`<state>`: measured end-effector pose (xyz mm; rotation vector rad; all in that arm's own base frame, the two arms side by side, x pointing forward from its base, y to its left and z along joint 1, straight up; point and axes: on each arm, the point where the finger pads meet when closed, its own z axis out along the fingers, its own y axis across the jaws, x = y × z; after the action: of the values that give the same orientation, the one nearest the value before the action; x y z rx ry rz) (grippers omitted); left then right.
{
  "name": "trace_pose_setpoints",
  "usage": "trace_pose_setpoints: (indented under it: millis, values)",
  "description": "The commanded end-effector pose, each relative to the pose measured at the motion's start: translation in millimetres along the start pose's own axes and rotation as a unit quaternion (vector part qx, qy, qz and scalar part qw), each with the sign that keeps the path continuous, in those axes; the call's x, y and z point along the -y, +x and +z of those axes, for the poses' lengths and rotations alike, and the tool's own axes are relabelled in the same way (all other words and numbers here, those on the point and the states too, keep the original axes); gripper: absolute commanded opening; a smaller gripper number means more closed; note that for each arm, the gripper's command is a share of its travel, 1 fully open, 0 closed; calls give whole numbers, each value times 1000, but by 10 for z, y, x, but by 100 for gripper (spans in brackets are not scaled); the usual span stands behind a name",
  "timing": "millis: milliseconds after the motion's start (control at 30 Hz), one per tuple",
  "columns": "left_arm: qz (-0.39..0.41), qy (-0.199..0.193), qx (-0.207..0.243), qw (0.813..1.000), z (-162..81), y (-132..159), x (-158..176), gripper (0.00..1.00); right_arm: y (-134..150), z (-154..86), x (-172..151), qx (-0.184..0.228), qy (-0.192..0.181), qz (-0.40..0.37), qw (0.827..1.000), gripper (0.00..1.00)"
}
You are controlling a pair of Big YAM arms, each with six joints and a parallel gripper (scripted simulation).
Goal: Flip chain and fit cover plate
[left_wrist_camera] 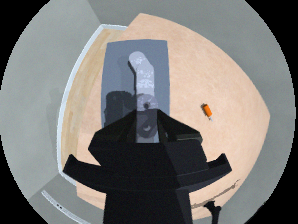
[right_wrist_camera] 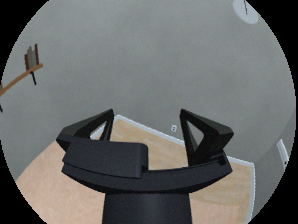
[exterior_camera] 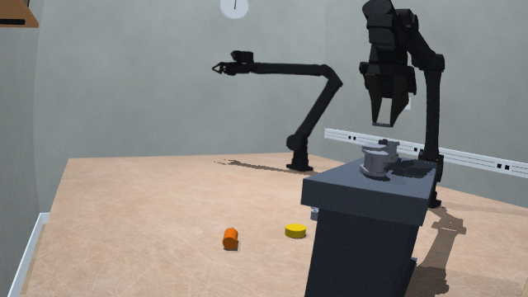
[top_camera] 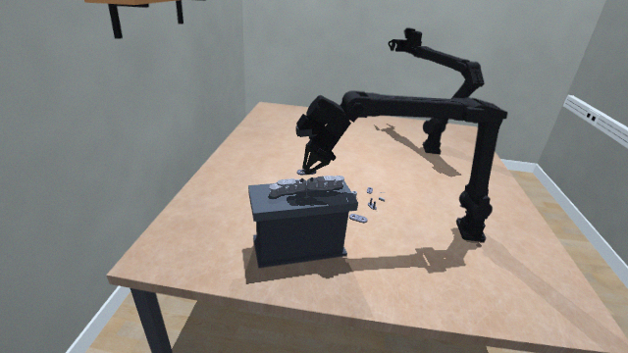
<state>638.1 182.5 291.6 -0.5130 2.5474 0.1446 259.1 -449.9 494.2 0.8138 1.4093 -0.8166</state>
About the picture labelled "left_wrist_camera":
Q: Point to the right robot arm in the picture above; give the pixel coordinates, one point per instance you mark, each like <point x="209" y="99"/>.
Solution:
<point x="216" y="211"/>

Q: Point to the orange cylinder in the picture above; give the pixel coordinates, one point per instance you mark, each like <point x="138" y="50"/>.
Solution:
<point x="207" y="110"/>

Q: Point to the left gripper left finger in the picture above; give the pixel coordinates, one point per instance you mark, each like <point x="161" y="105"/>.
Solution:
<point x="117" y="131"/>

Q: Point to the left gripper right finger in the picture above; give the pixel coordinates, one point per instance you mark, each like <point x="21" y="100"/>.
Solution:
<point x="176" y="130"/>

